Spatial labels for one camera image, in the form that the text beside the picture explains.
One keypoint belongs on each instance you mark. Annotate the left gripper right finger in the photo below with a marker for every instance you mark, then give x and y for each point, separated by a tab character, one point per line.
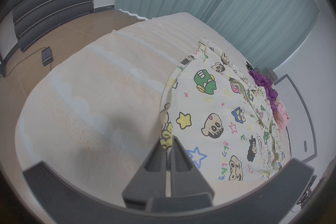
194	183

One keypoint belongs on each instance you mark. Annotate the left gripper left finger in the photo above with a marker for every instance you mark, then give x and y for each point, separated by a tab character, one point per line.
136	186

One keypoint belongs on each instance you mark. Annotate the white printed pyjama top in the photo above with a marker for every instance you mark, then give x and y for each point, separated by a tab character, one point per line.
210	102

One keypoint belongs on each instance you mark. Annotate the bed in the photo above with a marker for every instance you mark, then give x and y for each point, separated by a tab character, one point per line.
91	86

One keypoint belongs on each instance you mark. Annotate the pink garment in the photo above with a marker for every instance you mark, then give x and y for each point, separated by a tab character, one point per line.
282	116

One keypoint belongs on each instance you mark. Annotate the purple satin garment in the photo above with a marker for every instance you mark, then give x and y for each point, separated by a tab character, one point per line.
262	83

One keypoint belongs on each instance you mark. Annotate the black garment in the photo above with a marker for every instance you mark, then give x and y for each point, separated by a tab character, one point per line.
249	66

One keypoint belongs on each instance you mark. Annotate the grey white bedside table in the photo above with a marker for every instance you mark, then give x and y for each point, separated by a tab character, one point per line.
270	73

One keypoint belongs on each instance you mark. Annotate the black power adapter box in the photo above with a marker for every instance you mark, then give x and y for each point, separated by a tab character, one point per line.
47	56

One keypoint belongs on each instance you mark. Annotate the dark grey chest of drawers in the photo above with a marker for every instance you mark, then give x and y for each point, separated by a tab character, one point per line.
52	13

